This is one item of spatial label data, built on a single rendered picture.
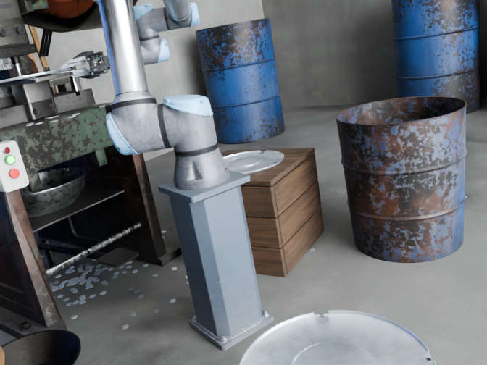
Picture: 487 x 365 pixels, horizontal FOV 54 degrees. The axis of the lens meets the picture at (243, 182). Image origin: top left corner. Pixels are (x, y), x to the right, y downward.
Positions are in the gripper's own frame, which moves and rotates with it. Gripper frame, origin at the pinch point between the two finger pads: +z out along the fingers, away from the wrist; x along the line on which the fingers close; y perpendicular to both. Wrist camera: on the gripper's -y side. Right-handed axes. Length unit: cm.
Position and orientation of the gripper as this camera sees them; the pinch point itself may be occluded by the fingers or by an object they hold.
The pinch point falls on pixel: (64, 69)
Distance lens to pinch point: 175.3
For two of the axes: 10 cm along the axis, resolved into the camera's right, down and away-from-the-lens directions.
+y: 2.6, 2.5, -9.3
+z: -9.5, 2.5, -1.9
